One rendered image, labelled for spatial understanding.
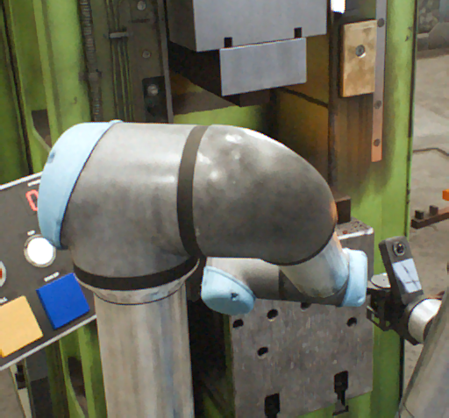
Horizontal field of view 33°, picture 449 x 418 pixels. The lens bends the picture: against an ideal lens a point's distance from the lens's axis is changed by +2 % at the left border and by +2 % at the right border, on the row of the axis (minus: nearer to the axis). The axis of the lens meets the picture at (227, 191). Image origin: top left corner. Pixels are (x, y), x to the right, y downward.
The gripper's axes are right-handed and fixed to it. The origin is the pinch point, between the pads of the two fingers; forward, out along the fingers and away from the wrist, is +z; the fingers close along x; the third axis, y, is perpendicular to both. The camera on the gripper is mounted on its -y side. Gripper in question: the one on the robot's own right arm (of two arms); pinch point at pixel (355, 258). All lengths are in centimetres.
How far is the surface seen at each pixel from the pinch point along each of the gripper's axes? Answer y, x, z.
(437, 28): 77, 463, 546
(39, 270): -6, -56, 13
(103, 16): -43, -31, 45
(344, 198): 2.0, 17.4, 31.0
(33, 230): -12, -55, 17
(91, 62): -35, -36, 42
